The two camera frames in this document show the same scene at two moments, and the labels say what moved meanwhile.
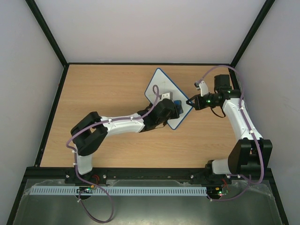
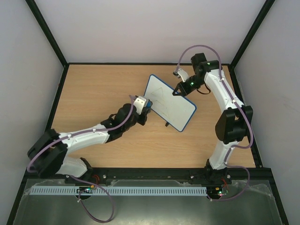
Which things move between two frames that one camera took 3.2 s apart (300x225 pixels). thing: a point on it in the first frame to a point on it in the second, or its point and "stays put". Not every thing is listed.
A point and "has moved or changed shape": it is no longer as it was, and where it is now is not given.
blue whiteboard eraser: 178,103 to 149,104
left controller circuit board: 85,190 stays put
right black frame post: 262,15 stays put
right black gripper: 197,102 to 183,87
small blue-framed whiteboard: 161,83 has moved or changed shape
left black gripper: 175,113 to 142,121
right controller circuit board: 215,192 stays put
